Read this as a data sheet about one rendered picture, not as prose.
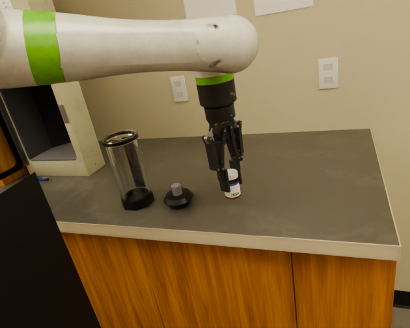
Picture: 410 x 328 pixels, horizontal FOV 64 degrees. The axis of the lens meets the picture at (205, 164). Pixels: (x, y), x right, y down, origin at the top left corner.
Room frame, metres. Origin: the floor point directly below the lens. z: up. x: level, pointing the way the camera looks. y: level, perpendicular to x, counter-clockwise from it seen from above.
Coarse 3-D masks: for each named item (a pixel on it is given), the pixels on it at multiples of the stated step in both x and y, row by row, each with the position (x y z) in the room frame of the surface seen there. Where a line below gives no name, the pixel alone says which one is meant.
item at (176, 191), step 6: (174, 186) 0.86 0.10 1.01; (180, 186) 0.87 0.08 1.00; (168, 192) 0.89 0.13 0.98; (174, 192) 0.86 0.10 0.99; (180, 192) 0.86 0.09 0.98; (186, 192) 0.87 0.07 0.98; (192, 192) 0.88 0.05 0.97; (168, 198) 0.85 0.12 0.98; (174, 198) 0.84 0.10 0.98; (180, 198) 0.84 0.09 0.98; (186, 198) 0.84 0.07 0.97; (168, 204) 0.84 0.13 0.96; (174, 204) 0.83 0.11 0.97; (180, 204) 0.83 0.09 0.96; (186, 204) 0.84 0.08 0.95
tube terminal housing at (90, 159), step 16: (16, 0) 1.24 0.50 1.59; (32, 0) 1.24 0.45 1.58; (48, 0) 1.31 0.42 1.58; (64, 96) 1.24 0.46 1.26; (80, 96) 1.31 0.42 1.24; (80, 112) 1.28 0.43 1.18; (80, 128) 1.26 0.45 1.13; (80, 144) 1.23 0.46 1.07; (96, 144) 1.31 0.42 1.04; (80, 160) 1.23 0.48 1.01; (96, 160) 1.28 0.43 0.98
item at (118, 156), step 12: (120, 132) 0.97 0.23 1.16; (132, 132) 0.95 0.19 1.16; (132, 144) 0.90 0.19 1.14; (108, 156) 0.92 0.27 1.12; (120, 156) 0.89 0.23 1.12; (132, 156) 0.90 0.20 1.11; (120, 168) 0.89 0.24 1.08; (132, 168) 0.89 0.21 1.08; (120, 180) 0.89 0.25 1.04; (132, 180) 0.89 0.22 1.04; (144, 180) 0.91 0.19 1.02; (120, 192) 0.90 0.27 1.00; (132, 192) 0.89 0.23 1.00; (144, 192) 0.90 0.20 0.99
